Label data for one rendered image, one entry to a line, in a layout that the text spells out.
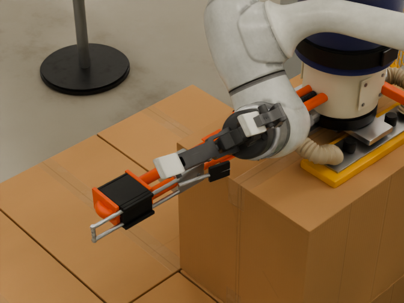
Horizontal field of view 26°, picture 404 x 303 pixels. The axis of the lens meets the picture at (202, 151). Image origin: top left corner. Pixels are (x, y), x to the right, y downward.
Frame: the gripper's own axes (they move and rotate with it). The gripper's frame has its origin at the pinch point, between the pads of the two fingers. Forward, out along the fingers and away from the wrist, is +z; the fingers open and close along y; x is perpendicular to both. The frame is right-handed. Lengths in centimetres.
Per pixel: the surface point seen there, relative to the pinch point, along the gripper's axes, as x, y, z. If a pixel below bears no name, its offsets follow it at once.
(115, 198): 1.1, 32.4, -31.1
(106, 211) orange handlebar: -0.5, 34.5, -29.6
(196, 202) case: -5, 39, -76
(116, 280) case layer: -14, 70, -81
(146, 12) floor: 93, 116, -291
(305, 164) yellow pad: -8, 10, -72
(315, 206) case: -17, 10, -64
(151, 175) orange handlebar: 2.6, 28.7, -40.6
